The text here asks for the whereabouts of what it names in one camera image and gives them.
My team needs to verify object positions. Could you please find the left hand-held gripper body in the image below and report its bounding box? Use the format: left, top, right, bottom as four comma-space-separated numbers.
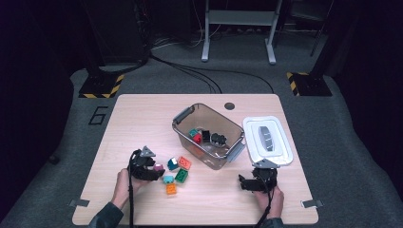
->
127, 145, 157, 181

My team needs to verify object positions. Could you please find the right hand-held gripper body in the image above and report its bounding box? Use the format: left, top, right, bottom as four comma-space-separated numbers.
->
251, 158, 279, 193

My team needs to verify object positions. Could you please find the blue and white building block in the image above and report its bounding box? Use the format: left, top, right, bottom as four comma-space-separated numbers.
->
166, 157, 180, 171

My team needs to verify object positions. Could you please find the orange building block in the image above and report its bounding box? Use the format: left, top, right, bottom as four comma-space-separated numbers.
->
164, 182, 178, 196

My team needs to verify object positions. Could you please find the white storage box lid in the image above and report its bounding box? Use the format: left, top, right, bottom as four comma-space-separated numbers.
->
241, 115, 294, 167

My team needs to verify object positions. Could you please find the white toy car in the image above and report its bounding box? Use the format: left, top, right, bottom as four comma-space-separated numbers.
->
210, 132, 229, 148

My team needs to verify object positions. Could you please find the clear brown storage box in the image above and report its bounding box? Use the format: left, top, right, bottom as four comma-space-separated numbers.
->
171, 103, 247, 171

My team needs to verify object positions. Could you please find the person's right hand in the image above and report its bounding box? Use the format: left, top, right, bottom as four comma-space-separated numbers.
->
253, 185, 285, 219

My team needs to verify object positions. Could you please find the person's left hand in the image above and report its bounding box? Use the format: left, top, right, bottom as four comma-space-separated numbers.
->
111, 168, 150, 211

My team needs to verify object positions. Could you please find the green building block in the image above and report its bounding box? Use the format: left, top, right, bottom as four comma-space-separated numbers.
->
174, 168, 189, 184

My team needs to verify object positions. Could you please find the orange-red building block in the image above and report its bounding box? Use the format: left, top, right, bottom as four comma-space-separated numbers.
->
177, 156, 192, 171

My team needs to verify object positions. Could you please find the black cabinet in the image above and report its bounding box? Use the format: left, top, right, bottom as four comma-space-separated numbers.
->
83, 0, 150, 66

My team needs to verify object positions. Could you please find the white metal stand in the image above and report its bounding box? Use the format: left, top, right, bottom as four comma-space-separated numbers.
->
201, 0, 278, 66

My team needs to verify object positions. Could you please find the right hand-held gripper cable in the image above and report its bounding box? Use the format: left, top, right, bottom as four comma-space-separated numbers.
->
253, 170, 275, 228

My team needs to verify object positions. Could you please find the hand-held gripper cable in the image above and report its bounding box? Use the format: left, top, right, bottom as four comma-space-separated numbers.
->
126, 149, 142, 228
253, 170, 275, 228

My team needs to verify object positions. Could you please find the left hand-held gripper cable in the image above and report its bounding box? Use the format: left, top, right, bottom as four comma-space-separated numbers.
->
126, 149, 142, 228

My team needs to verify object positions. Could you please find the black yellow striped base plate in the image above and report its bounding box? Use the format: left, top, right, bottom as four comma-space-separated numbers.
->
78, 73, 125, 99
286, 71, 334, 97

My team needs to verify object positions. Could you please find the black floor cable bundle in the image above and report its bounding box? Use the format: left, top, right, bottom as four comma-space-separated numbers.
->
148, 53, 223, 94

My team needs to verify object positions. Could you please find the thin black floor cable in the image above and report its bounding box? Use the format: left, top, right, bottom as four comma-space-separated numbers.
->
177, 65, 276, 94

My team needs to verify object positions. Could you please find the black stand post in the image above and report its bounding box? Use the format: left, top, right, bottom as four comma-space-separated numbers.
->
309, 12, 341, 79
80, 0, 107, 80

